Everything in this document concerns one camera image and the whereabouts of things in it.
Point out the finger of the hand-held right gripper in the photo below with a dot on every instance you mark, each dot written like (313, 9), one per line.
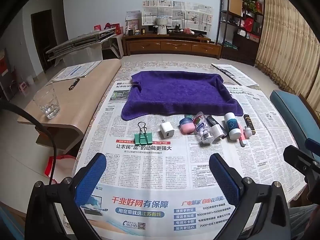
(296, 157)
(312, 145)

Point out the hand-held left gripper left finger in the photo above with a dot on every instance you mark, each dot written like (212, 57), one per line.
(91, 177)

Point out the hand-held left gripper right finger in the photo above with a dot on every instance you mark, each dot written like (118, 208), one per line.
(225, 177)

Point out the pink pen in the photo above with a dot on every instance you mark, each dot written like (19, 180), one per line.
(242, 140)

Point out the small white dropper bottle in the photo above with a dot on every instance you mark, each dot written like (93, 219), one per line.
(247, 133)

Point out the white bottle with blue label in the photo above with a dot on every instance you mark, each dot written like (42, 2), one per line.
(231, 126)

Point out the clear plastic tablet bottle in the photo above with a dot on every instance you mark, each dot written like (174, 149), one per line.
(201, 127)

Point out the black patterned lighter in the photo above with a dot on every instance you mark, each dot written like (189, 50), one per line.
(250, 123)

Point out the pink jar with blue lid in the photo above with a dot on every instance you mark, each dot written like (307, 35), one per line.
(187, 128)

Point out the green binder clip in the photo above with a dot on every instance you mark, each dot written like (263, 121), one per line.
(143, 138)

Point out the white USB charger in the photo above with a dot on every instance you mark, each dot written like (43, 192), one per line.
(167, 130)

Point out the blue chair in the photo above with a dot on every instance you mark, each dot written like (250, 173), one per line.
(287, 110)

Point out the black tube with white cap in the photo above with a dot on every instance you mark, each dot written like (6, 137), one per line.
(212, 122)

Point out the person's grey trouser leg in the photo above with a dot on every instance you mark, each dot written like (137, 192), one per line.
(302, 220)

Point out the beige wooden side table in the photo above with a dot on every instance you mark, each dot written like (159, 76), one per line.
(82, 100)

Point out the clear drinking glass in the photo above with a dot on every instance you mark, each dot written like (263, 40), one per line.
(47, 105)

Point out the black pen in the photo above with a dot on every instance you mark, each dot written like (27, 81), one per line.
(74, 84)

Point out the purple towel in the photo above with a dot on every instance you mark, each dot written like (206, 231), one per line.
(180, 92)

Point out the folded newspaper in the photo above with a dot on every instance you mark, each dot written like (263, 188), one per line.
(237, 76)

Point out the beige patterned curtain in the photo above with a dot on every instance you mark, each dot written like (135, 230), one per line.
(287, 42)

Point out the white printed paper sheet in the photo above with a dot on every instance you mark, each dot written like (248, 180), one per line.
(75, 70)

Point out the small pink stool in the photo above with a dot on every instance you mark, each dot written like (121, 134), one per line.
(23, 87)

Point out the dark wooden shelf unit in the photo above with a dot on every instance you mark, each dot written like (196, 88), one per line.
(247, 47)

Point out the floral patterned table cover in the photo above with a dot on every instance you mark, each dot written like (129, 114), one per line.
(150, 66)

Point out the grey folding cots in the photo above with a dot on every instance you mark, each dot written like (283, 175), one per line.
(75, 42)

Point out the red gift box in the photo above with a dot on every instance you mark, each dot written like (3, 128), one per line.
(248, 24)

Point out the brown wooden television cabinet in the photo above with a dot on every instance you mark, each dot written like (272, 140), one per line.
(170, 46)

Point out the dark wooden door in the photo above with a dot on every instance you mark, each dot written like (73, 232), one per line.
(41, 40)

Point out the dark tea tray set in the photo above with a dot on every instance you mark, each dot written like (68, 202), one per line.
(186, 32)

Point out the red gift boxes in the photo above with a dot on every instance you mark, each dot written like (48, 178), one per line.
(111, 27)

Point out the brown cardboard box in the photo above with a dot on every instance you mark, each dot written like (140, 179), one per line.
(235, 5)

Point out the newspaper sheets over television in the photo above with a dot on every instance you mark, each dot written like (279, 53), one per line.
(197, 17)

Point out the white wrapped bouquet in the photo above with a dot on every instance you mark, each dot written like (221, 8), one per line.
(161, 26)

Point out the white wall certificate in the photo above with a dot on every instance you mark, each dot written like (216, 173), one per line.
(133, 15)

